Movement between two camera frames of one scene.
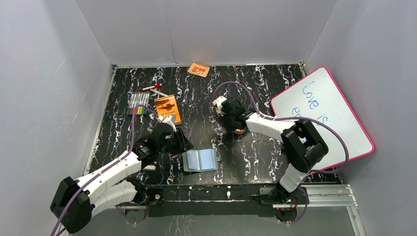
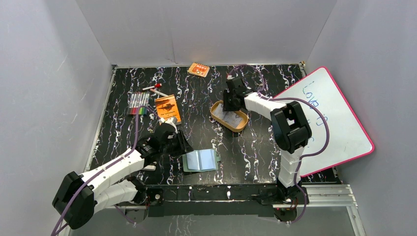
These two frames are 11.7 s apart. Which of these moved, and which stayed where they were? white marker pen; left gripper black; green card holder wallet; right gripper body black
Moved: right gripper body black
Stayed: white marker pen; green card holder wallet; left gripper black
